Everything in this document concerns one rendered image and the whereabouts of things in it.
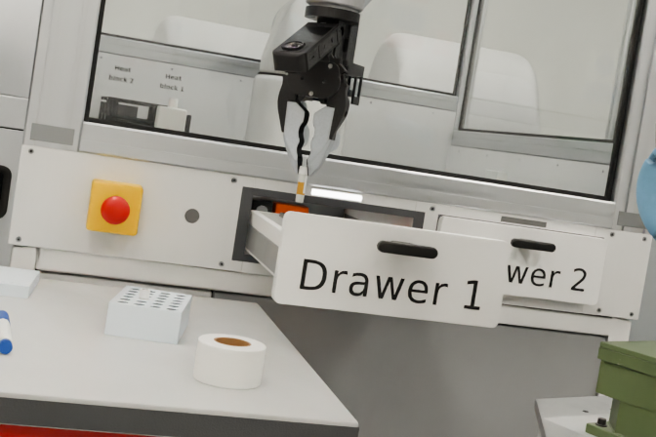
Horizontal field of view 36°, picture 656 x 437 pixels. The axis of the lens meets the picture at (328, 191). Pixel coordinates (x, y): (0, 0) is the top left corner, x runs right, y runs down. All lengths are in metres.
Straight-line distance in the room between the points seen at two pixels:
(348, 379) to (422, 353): 0.13
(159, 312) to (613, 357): 0.50
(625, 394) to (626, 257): 0.69
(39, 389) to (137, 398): 0.09
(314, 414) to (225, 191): 0.61
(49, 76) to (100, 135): 0.11
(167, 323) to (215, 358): 0.17
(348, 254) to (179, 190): 0.38
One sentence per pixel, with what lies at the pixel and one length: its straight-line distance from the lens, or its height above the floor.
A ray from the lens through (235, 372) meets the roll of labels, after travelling 1.02.
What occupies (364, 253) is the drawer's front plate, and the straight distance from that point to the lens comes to 1.22.
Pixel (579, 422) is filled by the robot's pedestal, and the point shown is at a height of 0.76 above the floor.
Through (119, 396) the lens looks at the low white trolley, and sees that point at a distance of 0.95.
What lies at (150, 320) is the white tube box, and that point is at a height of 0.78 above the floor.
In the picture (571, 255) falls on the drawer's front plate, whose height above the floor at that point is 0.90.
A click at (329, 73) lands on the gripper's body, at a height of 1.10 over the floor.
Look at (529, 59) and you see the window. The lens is 1.67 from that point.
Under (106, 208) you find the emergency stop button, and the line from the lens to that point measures 1.43.
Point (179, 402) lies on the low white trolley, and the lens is 0.96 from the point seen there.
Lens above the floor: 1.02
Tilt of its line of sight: 3 degrees down
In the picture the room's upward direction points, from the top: 9 degrees clockwise
